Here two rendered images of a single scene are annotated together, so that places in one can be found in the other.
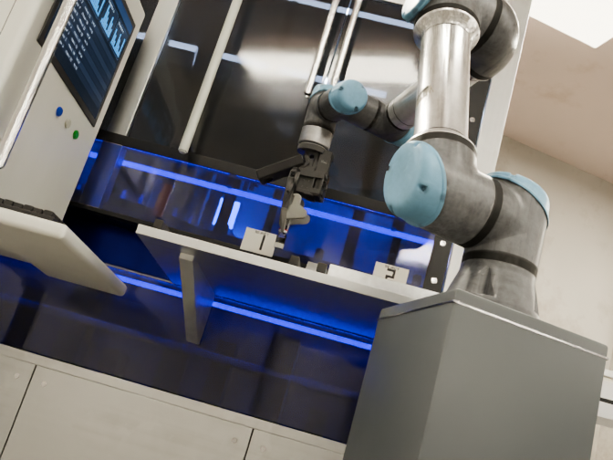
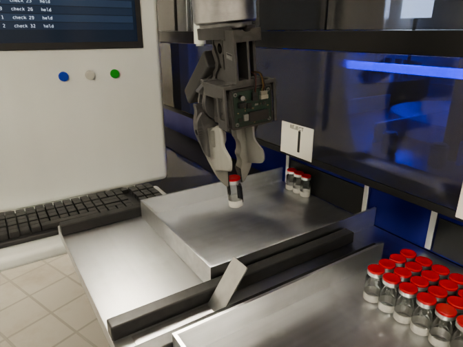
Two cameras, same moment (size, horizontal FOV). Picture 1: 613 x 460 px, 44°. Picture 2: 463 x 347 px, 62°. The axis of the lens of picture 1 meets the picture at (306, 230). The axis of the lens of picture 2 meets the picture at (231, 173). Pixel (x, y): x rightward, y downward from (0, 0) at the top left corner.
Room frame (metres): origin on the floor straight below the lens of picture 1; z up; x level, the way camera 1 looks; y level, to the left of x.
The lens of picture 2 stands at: (1.34, -0.35, 1.21)
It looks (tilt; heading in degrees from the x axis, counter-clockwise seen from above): 20 degrees down; 51
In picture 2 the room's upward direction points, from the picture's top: straight up
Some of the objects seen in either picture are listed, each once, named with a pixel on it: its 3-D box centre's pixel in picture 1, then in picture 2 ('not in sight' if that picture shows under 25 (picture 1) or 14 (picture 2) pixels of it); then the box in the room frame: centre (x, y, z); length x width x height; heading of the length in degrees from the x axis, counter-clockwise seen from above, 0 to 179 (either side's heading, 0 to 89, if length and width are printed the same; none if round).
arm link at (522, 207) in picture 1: (504, 223); not in sight; (1.12, -0.30, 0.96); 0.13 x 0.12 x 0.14; 111
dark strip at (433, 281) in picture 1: (463, 153); not in sight; (1.82, -0.34, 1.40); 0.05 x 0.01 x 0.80; 84
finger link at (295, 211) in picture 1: (294, 213); (223, 160); (1.64, 0.04, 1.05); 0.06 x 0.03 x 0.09; 78
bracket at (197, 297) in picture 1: (190, 302); not in sight; (1.70, 0.20, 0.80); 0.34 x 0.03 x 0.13; 174
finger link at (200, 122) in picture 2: (290, 192); (211, 123); (1.64, 0.06, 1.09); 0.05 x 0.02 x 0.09; 168
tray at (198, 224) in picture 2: not in sight; (255, 212); (1.78, 0.12, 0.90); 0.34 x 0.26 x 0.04; 174
